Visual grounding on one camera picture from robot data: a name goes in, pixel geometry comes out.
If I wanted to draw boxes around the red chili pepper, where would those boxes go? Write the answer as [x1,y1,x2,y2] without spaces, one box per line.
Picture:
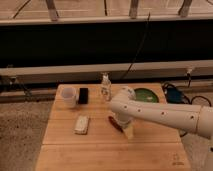
[108,116,123,132]

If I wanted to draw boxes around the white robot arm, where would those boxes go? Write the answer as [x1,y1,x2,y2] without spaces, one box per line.
[109,86,213,139]

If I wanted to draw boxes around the white sponge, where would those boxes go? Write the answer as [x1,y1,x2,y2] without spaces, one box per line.
[74,115,90,135]

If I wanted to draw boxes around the green bowl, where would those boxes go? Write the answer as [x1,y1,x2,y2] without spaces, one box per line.
[135,88,159,103]

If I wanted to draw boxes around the clear plastic bottle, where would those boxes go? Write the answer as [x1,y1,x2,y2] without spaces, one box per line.
[101,72,111,101]

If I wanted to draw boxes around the blue power box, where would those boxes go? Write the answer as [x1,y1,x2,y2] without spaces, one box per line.
[166,88,182,103]

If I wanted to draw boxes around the black rectangular block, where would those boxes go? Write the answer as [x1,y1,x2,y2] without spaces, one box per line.
[78,88,89,104]

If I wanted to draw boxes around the white plastic cup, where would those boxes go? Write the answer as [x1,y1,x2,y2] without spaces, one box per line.
[61,87,77,108]

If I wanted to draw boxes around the black floor cable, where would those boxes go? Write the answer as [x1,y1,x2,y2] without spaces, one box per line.
[161,82,213,138]

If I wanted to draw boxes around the black hanging cable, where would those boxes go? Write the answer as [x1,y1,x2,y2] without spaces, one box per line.
[119,12,152,82]

